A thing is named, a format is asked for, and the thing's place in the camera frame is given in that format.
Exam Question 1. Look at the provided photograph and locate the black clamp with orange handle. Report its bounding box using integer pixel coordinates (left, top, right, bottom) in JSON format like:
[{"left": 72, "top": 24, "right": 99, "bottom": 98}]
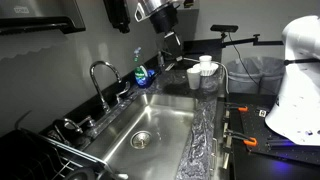
[
  {"left": 223, "top": 101, "right": 250, "bottom": 113},
  {"left": 223, "top": 128, "right": 259, "bottom": 148}
]

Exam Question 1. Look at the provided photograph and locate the black stereo camera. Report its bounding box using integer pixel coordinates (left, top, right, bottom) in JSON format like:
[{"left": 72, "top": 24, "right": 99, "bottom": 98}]
[{"left": 209, "top": 24, "right": 240, "bottom": 34}]

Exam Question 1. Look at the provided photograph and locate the white cup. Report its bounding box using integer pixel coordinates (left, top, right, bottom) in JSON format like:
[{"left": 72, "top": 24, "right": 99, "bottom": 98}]
[{"left": 186, "top": 67, "right": 202, "bottom": 91}]

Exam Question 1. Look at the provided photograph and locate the black perforated breadboard plate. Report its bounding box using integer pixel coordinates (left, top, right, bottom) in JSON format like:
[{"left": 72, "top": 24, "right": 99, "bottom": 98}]
[{"left": 229, "top": 102, "right": 320, "bottom": 167}]

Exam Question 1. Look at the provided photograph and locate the black metal bar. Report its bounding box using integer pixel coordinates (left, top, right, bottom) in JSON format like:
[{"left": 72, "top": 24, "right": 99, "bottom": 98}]
[{"left": 265, "top": 137, "right": 296, "bottom": 150}]

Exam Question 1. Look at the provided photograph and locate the black dish rack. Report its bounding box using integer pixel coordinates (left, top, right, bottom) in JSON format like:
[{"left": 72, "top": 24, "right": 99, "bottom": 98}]
[{"left": 0, "top": 128, "right": 129, "bottom": 180}]

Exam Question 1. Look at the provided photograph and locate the round metal drain strainer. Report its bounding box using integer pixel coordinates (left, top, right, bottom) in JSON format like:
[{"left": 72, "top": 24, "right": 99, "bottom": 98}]
[{"left": 129, "top": 130, "right": 153, "bottom": 150}]

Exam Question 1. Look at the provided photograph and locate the trash bin with clear liner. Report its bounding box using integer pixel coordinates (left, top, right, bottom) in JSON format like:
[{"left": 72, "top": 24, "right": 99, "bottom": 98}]
[{"left": 226, "top": 56, "right": 286, "bottom": 96}]

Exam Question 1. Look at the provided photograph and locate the small grey bottle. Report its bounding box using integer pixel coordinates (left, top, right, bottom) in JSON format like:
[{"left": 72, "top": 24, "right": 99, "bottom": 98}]
[{"left": 156, "top": 49, "right": 166, "bottom": 68}]

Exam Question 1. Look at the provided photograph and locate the grey paper towel dispenser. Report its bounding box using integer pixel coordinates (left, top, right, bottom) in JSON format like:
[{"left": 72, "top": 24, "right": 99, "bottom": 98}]
[{"left": 0, "top": 0, "right": 87, "bottom": 36}]

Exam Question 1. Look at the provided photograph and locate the white cable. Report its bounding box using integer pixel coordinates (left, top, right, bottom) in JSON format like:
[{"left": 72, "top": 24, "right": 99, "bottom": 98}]
[{"left": 181, "top": 55, "right": 231, "bottom": 95}]

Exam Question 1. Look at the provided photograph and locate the metal cabinet handle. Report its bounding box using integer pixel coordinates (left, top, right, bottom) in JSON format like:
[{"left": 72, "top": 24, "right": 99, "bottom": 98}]
[{"left": 210, "top": 137, "right": 218, "bottom": 177}]

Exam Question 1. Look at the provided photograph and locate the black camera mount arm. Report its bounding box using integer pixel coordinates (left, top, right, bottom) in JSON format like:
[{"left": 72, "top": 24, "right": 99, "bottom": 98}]
[{"left": 219, "top": 32, "right": 284, "bottom": 48}]

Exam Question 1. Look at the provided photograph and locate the large white container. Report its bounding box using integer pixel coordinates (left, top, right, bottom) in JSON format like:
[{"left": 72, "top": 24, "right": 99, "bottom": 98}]
[{"left": 198, "top": 54, "right": 213, "bottom": 70}]

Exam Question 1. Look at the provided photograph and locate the black hanging wall item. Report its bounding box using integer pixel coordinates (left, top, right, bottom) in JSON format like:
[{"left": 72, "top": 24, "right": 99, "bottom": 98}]
[{"left": 102, "top": 0, "right": 132, "bottom": 34}]

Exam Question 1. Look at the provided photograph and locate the tall chrome gooseneck faucet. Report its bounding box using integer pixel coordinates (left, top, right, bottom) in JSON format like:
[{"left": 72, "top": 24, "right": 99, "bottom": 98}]
[{"left": 88, "top": 60, "right": 132, "bottom": 114}]

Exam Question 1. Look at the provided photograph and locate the flat grey utensil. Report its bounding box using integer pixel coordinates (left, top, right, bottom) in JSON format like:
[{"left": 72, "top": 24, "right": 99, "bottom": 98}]
[{"left": 164, "top": 62, "right": 176, "bottom": 72}]

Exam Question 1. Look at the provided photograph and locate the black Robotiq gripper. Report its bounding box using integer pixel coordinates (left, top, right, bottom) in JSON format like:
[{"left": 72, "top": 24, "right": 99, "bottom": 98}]
[{"left": 148, "top": 4, "right": 184, "bottom": 60}]

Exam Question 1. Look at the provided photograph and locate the green dish soap bottle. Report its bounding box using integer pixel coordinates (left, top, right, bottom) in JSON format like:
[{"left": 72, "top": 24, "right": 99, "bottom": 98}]
[{"left": 133, "top": 46, "right": 150, "bottom": 89}]

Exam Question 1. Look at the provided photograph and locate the blue sponge holder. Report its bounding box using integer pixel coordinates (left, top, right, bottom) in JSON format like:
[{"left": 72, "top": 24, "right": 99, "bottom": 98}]
[{"left": 146, "top": 68, "right": 157, "bottom": 82}]

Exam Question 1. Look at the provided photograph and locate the small chrome side faucet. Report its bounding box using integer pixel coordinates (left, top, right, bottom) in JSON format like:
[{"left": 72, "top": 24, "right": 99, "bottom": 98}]
[{"left": 61, "top": 117, "right": 84, "bottom": 135}]

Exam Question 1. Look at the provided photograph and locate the thin black camera cable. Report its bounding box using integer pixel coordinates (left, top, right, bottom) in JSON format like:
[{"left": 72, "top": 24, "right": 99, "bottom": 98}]
[{"left": 227, "top": 32, "right": 265, "bottom": 88}]

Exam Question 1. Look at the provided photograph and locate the stainless steel sink basin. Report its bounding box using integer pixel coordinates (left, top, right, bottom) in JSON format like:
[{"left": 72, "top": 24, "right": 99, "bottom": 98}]
[{"left": 84, "top": 93, "right": 198, "bottom": 180}]

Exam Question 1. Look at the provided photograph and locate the chrome soap pump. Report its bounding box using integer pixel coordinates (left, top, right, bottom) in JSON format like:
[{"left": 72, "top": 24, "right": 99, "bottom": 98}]
[{"left": 78, "top": 114, "right": 98, "bottom": 130}]

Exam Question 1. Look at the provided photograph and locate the round black pan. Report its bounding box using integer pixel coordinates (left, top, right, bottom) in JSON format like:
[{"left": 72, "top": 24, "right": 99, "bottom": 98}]
[{"left": 64, "top": 166, "right": 98, "bottom": 180}]

